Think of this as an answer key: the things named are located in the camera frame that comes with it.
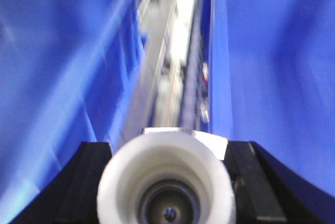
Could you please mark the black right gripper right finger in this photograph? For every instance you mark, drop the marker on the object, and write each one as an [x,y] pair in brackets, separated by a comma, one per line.
[267,191]

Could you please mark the blue shelf box left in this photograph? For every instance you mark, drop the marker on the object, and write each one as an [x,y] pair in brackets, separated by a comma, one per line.
[68,68]

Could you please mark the blue shelf box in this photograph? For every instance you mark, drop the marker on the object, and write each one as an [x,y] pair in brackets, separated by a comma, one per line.
[68,68]
[271,80]

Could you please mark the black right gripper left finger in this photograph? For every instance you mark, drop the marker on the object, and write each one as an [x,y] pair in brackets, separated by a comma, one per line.
[71,196]

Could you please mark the blue shelf box right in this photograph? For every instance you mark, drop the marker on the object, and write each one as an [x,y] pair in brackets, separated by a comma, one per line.
[271,80]

